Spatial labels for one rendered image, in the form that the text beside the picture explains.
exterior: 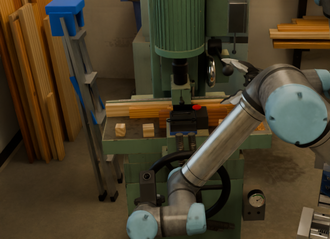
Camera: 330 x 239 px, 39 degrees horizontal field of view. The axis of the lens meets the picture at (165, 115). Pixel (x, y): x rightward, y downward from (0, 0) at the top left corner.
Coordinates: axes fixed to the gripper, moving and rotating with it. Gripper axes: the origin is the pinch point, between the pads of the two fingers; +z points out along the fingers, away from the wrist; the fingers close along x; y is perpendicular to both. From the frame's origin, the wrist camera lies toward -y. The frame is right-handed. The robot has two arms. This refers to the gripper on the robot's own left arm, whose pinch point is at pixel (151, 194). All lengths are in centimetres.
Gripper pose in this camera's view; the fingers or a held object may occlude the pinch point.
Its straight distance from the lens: 147.7
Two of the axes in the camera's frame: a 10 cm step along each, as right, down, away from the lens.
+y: 1.1, 9.9, -0.1
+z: 0.5, 0.0, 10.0
